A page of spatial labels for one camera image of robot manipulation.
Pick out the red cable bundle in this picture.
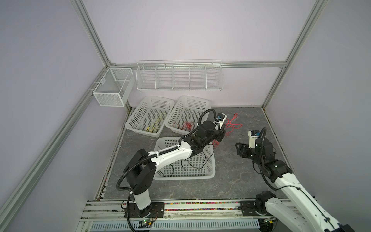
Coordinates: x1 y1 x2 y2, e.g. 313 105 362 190
212 113 243 147

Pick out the black cable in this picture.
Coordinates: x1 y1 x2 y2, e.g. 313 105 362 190
157 143 215 178

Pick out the yellow cable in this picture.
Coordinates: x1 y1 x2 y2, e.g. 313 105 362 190
145 117 163 133

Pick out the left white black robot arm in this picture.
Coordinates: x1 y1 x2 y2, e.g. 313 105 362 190
116 109 227 218

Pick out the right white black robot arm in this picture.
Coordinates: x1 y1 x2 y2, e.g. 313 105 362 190
235 136 353 232

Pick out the front white plastic basket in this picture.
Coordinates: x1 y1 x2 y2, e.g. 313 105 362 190
154 144 216 181

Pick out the white plastic basket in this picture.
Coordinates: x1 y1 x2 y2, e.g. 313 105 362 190
154 144 216 181
125 96 175 138
165 96 212 135

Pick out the back right white plastic basket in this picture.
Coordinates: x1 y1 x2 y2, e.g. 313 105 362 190
165 96 212 135

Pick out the back left white plastic basket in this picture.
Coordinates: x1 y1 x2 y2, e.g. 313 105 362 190
125 96 175 138

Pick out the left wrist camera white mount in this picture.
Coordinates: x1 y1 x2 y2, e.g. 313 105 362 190
214 113 227 131

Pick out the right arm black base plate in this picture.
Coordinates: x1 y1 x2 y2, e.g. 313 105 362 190
238 201 259 217

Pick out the long white wire wall shelf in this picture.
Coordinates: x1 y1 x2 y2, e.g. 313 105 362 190
136 60 224 91

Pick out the white slotted cable duct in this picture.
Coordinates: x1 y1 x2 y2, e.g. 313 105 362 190
90 218 260 232

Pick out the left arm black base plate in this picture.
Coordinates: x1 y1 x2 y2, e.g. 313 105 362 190
125 202 165 218

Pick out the white mesh wall box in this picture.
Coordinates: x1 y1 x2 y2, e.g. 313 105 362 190
93 68 135 107

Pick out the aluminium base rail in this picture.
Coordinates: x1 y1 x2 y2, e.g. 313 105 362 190
79 198 310 224

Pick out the aluminium frame profile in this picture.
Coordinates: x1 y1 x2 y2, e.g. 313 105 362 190
71 0 112 67

